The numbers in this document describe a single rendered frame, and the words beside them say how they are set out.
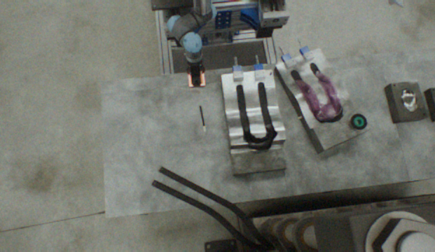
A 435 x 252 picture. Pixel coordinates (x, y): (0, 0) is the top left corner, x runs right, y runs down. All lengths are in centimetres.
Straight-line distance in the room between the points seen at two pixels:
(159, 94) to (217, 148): 42
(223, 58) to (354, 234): 213
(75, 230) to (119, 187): 96
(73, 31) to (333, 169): 224
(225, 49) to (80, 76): 113
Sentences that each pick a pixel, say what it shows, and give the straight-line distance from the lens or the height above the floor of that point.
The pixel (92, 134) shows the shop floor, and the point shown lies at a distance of 275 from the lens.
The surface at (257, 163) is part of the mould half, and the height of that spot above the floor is 86.
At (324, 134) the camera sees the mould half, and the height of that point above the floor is 91.
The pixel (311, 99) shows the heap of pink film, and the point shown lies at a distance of 178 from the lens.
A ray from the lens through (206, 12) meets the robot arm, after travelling 158.
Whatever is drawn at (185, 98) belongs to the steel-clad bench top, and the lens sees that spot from 184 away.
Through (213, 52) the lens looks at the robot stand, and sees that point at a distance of 260.
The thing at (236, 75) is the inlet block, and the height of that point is 92.
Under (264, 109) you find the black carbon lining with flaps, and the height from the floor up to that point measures 88.
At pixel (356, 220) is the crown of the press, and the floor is 200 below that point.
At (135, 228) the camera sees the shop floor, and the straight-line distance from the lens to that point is 259.
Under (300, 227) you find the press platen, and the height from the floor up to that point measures 154.
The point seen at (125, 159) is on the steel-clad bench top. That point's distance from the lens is 181.
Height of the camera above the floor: 254
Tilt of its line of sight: 75 degrees down
